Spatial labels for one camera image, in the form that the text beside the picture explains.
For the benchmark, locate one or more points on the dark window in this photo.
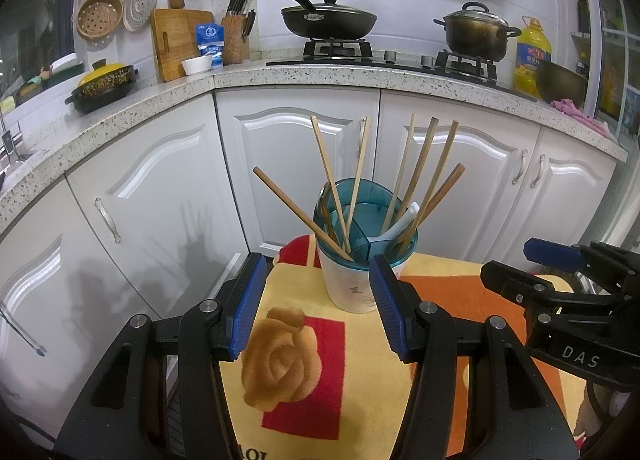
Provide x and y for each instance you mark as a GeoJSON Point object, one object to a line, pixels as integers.
{"type": "Point", "coordinates": [35, 0]}

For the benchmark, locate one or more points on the black gas stove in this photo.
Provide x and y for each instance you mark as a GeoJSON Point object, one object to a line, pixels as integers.
{"type": "Point", "coordinates": [350, 53]}

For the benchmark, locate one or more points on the wooden knife block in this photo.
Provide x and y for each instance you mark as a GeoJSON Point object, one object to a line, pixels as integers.
{"type": "Point", "coordinates": [234, 40]}

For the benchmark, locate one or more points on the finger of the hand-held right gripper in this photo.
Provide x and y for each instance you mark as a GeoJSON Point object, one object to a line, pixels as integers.
{"type": "Point", "coordinates": [515, 285]}
{"type": "Point", "coordinates": [552, 251]}

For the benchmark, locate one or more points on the dark stockpot with lid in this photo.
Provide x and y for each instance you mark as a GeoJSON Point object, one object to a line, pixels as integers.
{"type": "Point", "coordinates": [475, 35]}

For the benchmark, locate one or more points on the floral utensil holder teal rim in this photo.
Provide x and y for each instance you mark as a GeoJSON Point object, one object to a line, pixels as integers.
{"type": "Point", "coordinates": [345, 285]}

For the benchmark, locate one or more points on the glass framed door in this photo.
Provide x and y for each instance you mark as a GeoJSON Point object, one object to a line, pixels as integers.
{"type": "Point", "coordinates": [615, 65]}

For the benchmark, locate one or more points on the speckled stone countertop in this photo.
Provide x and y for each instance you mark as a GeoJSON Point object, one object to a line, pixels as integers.
{"type": "Point", "coordinates": [300, 78]}

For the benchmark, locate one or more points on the dark glass bottle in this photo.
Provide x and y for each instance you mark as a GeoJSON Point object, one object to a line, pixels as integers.
{"type": "Point", "coordinates": [583, 15]}

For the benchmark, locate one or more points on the small white bowl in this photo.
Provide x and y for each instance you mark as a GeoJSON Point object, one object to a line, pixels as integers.
{"type": "Point", "coordinates": [196, 65]}

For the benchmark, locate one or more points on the white dish tray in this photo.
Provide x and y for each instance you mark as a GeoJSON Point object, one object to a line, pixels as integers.
{"type": "Point", "coordinates": [67, 68]}

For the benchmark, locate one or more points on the white cabinet door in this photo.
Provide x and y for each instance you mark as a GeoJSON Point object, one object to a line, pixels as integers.
{"type": "Point", "coordinates": [50, 290]}
{"type": "Point", "coordinates": [480, 150]}
{"type": "Point", "coordinates": [575, 190]}
{"type": "Point", "coordinates": [280, 150]}
{"type": "Point", "coordinates": [165, 190]}

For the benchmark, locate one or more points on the wooden chopstick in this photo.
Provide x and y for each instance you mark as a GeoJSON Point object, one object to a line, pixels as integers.
{"type": "Point", "coordinates": [402, 160]}
{"type": "Point", "coordinates": [295, 207]}
{"type": "Point", "coordinates": [440, 195]}
{"type": "Point", "coordinates": [422, 160]}
{"type": "Point", "coordinates": [327, 175]}
{"type": "Point", "coordinates": [359, 175]}
{"type": "Point", "coordinates": [440, 165]}

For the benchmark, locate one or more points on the blue plastic bag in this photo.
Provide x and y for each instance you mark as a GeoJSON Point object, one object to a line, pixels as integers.
{"type": "Point", "coordinates": [210, 43]}

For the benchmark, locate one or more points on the dark metal bowl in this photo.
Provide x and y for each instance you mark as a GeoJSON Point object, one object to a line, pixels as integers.
{"type": "Point", "coordinates": [560, 83]}

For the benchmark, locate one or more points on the yellow oil bottle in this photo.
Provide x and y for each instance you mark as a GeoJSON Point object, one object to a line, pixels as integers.
{"type": "Point", "coordinates": [532, 55]}

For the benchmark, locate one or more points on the yellow casserole pot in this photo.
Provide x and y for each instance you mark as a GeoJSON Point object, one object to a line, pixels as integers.
{"type": "Point", "coordinates": [102, 85]}

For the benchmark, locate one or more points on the person's right hand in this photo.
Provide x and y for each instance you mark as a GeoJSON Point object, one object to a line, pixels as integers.
{"type": "Point", "coordinates": [585, 415]}

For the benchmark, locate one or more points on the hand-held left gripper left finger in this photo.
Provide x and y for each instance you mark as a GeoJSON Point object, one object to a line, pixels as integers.
{"type": "Point", "coordinates": [247, 310]}

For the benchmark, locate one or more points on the black frying pan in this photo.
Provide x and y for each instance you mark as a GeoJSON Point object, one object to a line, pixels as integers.
{"type": "Point", "coordinates": [327, 20]}

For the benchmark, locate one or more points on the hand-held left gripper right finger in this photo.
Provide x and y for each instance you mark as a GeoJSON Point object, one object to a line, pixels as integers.
{"type": "Point", "coordinates": [392, 310]}

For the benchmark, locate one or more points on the bamboo steamer basket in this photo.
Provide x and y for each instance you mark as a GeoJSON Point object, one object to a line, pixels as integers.
{"type": "Point", "coordinates": [99, 15]}

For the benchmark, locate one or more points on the wooden cutting board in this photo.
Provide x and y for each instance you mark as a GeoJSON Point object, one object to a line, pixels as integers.
{"type": "Point", "coordinates": [172, 45]}

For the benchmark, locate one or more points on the orange yellow printed blanket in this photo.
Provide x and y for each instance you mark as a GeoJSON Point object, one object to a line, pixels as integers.
{"type": "Point", "coordinates": [350, 365]}

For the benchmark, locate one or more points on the white round steamer plate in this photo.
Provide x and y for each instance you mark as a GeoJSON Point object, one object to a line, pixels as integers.
{"type": "Point", "coordinates": [140, 3]}

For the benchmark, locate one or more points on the thin rod blue tip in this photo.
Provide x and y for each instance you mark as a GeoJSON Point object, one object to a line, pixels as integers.
{"type": "Point", "coordinates": [25, 337]}

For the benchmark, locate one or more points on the pink cloth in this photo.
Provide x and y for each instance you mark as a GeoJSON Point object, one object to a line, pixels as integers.
{"type": "Point", "coordinates": [580, 115]}

